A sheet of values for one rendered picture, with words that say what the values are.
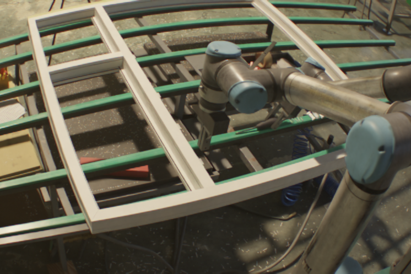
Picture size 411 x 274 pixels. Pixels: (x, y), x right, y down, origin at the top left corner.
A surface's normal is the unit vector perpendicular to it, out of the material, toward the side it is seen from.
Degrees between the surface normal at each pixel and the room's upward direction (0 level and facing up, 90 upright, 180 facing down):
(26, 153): 0
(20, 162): 0
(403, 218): 0
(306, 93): 77
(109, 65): 90
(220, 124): 90
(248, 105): 90
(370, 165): 82
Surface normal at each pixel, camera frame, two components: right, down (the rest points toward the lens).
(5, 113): 0.15, -0.74
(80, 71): 0.42, 0.65
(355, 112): -0.90, -0.05
